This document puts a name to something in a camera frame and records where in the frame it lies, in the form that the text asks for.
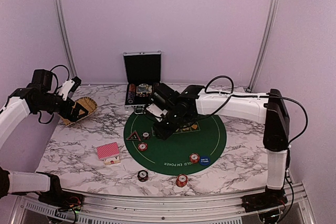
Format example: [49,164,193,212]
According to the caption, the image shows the red 5 chips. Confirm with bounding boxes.
[138,142,148,152]
[189,153,200,164]

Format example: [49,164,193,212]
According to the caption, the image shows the blue small blind button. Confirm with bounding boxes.
[198,156,211,166]

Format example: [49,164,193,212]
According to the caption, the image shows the brown purple chip row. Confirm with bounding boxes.
[127,84,136,104]

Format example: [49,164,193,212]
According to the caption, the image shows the left aluminium frame post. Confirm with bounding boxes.
[54,0,77,77]

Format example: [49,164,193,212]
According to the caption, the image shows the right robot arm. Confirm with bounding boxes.
[146,83,290,207]

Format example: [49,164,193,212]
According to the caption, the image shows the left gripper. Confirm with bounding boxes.
[35,93,88,122]

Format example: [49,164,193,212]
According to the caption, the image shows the dark 100 chip stack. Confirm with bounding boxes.
[137,170,149,182]

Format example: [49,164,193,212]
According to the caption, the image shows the red 5 chip stack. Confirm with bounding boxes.
[175,174,188,187]

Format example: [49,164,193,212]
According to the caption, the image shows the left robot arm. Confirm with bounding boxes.
[1,69,89,206]

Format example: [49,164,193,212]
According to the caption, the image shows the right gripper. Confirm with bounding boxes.
[152,108,188,140]

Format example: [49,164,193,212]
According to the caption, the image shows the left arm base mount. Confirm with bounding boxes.
[38,191,84,211]

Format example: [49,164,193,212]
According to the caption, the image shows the blue card deck in case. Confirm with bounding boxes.
[136,83,152,97]

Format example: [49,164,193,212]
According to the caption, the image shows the right aluminium frame post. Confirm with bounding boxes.
[247,0,279,92]

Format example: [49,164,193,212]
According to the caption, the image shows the red-backed card deck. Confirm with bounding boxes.
[96,142,121,165]

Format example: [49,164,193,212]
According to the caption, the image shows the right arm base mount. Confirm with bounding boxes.
[242,193,288,212]

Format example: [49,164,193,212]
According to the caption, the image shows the dark 100 chips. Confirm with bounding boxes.
[142,132,151,140]

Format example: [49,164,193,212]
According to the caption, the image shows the aluminium poker chip case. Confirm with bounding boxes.
[123,50,162,111]

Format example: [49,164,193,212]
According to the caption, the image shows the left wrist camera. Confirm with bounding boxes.
[56,77,81,101]

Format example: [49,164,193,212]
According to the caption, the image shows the round green poker mat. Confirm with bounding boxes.
[123,113,227,176]

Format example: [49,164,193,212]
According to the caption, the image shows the black triangular all-in button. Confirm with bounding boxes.
[127,131,141,141]

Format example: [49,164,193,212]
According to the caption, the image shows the aluminium frame post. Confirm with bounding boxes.
[247,0,279,92]
[54,0,77,77]

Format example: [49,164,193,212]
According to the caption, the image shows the woven bamboo tray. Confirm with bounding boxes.
[75,97,98,122]

